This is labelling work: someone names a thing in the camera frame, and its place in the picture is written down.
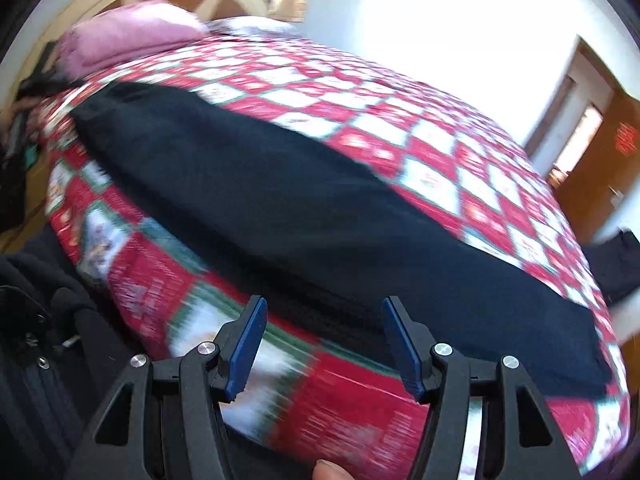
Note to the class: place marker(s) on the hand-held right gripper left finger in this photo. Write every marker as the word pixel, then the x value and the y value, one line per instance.
pixel 245 350

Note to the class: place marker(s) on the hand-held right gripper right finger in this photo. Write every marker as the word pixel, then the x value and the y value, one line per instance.
pixel 400 347

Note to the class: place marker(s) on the black pants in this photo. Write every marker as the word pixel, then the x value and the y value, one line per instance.
pixel 280 210

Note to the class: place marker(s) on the person's right hand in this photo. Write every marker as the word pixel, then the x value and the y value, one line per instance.
pixel 332 472

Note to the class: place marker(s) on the red checked printed blanket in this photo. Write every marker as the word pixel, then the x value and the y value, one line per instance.
pixel 425 135

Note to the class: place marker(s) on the dark cloth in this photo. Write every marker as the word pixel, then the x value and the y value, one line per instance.
pixel 615 265

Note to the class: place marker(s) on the brown wooden door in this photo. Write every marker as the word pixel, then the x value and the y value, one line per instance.
pixel 600 180

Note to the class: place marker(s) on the dark object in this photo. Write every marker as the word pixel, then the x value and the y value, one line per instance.
pixel 15 180

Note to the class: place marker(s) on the grey pillow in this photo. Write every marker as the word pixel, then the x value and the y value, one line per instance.
pixel 250 26

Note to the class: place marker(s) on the pink pillow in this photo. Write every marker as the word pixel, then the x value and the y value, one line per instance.
pixel 125 35

